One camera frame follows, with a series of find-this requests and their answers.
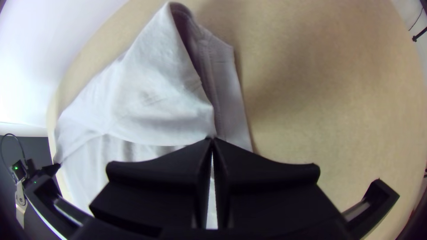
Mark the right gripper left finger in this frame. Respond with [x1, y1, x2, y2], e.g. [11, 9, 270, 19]
[89, 137, 214, 234]

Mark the light grey t-shirt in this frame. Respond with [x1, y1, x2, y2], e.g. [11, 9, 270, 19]
[53, 1, 254, 231]

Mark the black stand leg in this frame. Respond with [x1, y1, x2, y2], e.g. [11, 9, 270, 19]
[411, 27, 427, 43]

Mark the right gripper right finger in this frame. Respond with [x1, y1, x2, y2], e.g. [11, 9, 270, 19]
[213, 137, 348, 232]

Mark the black cable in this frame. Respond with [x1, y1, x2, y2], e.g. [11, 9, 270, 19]
[0, 133, 29, 174]

